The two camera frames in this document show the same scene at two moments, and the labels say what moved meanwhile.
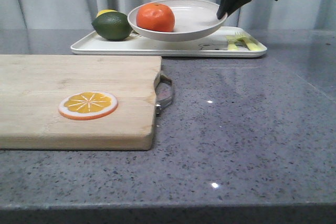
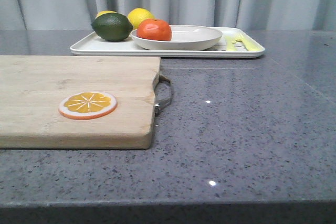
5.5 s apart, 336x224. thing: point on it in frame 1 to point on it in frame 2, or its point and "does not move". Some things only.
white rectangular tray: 230,42 does not move
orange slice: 88,105 does not move
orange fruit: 156,17 to 155,29
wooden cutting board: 32,87 does not move
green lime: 112,25 does not move
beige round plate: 192,18 to 184,38
